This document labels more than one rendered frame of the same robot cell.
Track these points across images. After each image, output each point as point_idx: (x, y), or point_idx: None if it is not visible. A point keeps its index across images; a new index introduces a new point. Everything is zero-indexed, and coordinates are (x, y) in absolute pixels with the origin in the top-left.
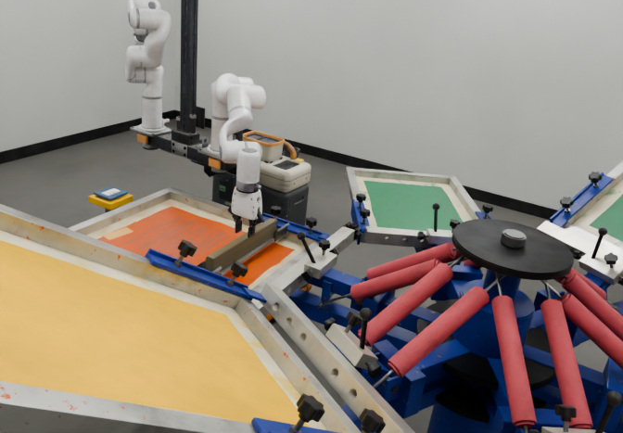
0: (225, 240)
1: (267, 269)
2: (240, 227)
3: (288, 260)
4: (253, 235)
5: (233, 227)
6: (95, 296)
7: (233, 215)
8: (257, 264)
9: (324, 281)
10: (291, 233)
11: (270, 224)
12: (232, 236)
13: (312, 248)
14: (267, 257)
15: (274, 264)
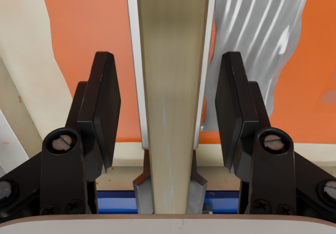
0: (325, 75)
1: None
2: (220, 111)
3: (51, 92)
4: (145, 105)
5: (328, 143)
6: None
7: (323, 189)
8: None
9: None
10: (131, 189)
11: (152, 198)
12: (310, 104)
13: (15, 166)
14: (119, 68)
15: (57, 42)
